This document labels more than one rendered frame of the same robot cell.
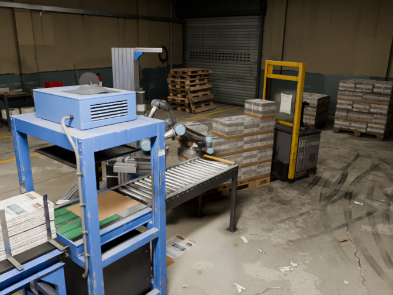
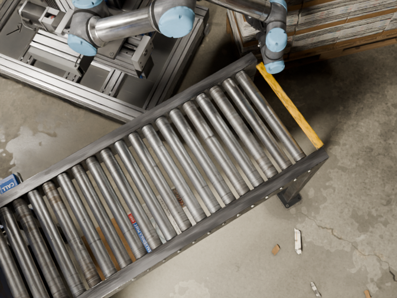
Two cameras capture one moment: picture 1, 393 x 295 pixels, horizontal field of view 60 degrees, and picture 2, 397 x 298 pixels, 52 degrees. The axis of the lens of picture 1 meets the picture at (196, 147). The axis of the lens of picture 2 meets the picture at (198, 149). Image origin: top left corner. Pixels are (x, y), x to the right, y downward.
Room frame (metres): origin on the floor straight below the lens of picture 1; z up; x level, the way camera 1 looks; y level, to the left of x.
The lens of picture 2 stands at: (3.01, -0.24, 2.32)
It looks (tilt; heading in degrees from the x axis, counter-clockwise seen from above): 72 degrees down; 31
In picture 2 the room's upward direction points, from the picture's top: 12 degrees counter-clockwise
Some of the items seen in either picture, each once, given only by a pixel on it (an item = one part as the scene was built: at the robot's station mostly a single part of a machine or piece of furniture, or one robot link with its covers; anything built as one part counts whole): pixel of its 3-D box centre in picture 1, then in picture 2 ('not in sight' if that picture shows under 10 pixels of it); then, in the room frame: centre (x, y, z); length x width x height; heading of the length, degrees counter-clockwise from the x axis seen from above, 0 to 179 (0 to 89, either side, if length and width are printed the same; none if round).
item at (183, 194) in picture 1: (199, 187); (178, 245); (3.06, -0.03, 0.74); 1.34 x 0.05 x 0.12; 141
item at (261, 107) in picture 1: (257, 142); not in sight; (5.04, -0.94, 0.65); 0.39 x 0.30 x 1.29; 33
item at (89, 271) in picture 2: (156, 187); (71, 232); (2.97, 0.37, 0.77); 0.47 x 0.05 x 0.05; 51
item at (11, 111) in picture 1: (36, 103); not in sight; (8.78, 4.18, 0.55); 1.80 x 0.70 x 1.09; 141
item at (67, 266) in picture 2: (151, 189); (55, 241); (2.92, 0.41, 0.77); 0.47 x 0.05 x 0.05; 51
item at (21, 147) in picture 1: (29, 210); not in sight; (2.48, 1.34, 0.77); 0.09 x 0.09 x 1.55; 51
